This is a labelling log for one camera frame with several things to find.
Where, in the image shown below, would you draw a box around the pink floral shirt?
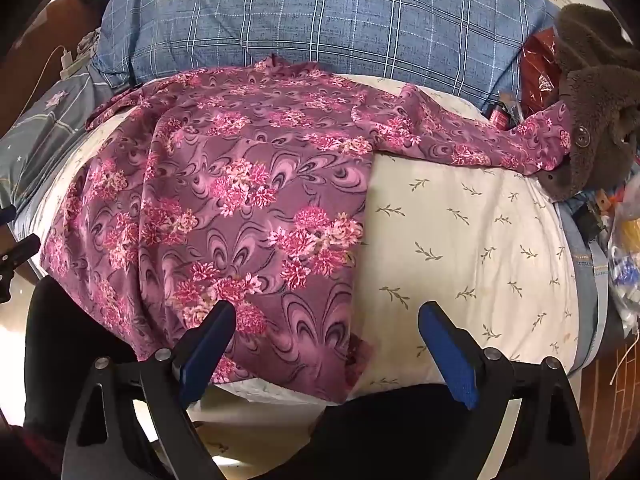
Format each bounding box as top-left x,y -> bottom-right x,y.
40,55 -> 573,406

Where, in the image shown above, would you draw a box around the cream leaf-print pillow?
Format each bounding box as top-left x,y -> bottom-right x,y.
30,72 -> 581,406

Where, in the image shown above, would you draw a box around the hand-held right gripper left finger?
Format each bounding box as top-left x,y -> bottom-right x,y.
60,300 -> 237,480

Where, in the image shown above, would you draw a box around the blue plaid quilt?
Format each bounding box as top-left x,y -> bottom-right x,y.
95,0 -> 561,111

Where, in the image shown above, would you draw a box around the grey star-print bedding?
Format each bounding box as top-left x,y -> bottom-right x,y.
0,67 -> 108,211

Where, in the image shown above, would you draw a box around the red plastic bag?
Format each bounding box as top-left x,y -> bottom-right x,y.
517,27 -> 563,116

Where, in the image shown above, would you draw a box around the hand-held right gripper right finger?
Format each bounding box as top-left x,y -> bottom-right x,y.
418,301 -> 591,480

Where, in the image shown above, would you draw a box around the brown fleece garment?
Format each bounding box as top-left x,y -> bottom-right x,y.
537,4 -> 640,201

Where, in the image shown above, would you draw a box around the clear plastic bags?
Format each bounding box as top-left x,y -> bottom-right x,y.
600,185 -> 640,331

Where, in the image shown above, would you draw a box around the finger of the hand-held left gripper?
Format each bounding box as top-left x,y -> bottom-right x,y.
0,233 -> 42,305

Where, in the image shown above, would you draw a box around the blue jeans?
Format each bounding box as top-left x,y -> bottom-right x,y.
555,195 -> 626,376

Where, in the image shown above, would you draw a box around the person's black pants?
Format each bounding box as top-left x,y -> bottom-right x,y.
10,275 -> 506,480

